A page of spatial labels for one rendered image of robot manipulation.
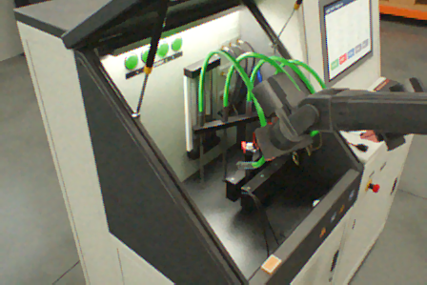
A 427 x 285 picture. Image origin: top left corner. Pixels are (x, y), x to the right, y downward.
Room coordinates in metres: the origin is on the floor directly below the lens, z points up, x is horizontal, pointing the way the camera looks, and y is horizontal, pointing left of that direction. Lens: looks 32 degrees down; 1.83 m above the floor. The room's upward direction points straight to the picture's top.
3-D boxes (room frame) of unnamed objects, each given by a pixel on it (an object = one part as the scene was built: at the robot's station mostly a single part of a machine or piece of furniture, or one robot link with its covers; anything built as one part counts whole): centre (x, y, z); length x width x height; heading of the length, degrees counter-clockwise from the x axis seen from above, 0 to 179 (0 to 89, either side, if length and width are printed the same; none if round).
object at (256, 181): (1.11, -0.19, 0.91); 0.34 x 0.10 x 0.15; 140
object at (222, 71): (1.38, -0.07, 1.20); 0.13 x 0.03 x 0.31; 140
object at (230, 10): (1.19, 0.09, 1.43); 0.54 x 0.03 x 0.02; 140
